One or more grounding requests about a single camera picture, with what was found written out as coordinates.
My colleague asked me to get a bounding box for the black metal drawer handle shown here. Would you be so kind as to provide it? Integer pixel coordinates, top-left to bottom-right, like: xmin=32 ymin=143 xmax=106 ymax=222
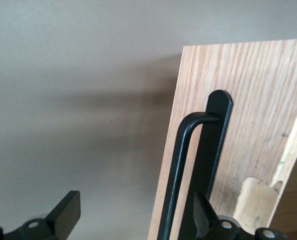
xmin=157 ymin=89 xmax=234 ymax=240

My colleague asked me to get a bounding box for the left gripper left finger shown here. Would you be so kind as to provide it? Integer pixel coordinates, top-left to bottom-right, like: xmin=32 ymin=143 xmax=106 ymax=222
xmin=0 ymin=190 xmax=81 ymax=240

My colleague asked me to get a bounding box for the wooden drawer with long handle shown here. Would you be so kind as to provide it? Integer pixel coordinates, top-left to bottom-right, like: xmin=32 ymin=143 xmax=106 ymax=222
xmin=147 ymin=37 xmax=297 ymax=240

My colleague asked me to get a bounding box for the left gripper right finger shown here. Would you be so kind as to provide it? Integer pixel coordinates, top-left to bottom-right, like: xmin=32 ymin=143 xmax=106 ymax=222
xmin=192 ymin=191 xmax=289 ymax=240

